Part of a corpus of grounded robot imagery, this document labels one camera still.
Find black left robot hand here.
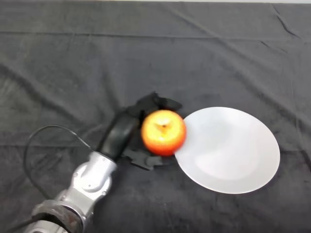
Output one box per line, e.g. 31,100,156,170
99,91,183,171

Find red yellow apple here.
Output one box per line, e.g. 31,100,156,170
141,109,187,156

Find white round plate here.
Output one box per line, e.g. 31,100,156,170
173,107,281,195

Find black cloth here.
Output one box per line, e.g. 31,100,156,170
0,0,311,233

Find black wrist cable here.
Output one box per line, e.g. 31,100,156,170
23,125,93,199

